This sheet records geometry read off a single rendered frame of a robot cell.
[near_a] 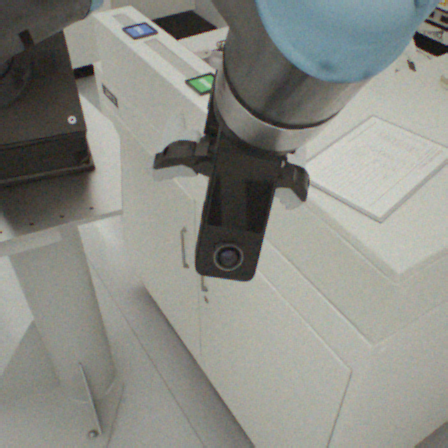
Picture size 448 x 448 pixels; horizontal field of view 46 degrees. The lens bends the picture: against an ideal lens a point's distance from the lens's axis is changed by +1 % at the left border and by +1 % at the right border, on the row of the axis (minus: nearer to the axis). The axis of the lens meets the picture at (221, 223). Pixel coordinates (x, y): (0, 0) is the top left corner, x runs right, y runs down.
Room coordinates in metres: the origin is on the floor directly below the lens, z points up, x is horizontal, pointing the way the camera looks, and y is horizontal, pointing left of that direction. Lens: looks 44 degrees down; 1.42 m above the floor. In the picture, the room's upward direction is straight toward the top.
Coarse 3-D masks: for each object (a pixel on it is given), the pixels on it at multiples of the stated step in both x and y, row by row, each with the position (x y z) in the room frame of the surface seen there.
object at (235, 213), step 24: (216, 144) 0.30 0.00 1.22; (216, 168) 0.28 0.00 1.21; (240, 168) 0.28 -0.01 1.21; (264, 168) 0.28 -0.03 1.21; (216, 192) 0.27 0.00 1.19; (240, 192) 0.27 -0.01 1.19; (264, 192) 0.27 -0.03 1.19; (216, 216) 0.27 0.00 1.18; (240, 216) 0.27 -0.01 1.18; (264, 216) 0.27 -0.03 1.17; (216, 240) 0.26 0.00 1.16; (240, 240) 0.26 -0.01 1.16; (216, 264) 0.25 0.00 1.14; (240, 264) 0.25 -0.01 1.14
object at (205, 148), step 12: (216, 72) 0.36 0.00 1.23; (216, 108) 0.29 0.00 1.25; (216, 120) 0.33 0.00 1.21; (204, 132) 0.33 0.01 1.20; (216, 132) 0.32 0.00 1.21; (228, 132) 0.28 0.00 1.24; (204, 144) 0.32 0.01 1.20; (240, 144) 0.27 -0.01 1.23; (204, 156) 0.32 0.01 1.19; (204, 168) 0.33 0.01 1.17; (288, 168) 0.32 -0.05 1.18
